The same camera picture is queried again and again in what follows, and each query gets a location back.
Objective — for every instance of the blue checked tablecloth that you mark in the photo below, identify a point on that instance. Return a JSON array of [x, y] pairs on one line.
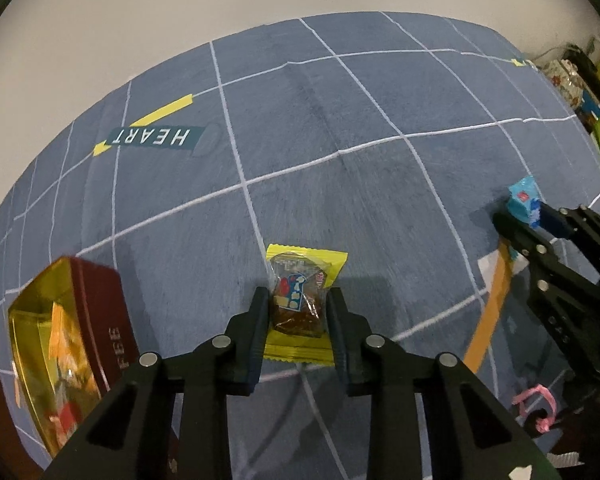
[[355, 150]]

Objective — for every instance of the yellow-ended candy packet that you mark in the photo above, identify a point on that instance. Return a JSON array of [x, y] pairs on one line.
[[305, 260]]

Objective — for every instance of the floral bag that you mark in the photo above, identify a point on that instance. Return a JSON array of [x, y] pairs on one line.
[[562, 80]]

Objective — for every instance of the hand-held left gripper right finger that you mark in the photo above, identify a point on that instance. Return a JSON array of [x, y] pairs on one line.
[[337, 320]]

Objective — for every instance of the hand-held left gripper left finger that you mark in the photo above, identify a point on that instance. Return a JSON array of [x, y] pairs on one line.
[[257, 320]]

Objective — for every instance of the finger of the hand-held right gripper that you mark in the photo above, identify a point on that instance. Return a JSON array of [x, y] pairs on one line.
[[550, 215], [517, 227]]

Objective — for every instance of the red tin box gold inside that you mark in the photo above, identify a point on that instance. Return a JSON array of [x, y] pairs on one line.
[[105, 310]]

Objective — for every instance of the blue-ended candy packet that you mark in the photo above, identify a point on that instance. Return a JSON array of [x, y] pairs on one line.
[[522, 197]]

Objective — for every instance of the red snack packet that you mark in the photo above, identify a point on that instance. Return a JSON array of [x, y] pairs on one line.
[[65, 412]]

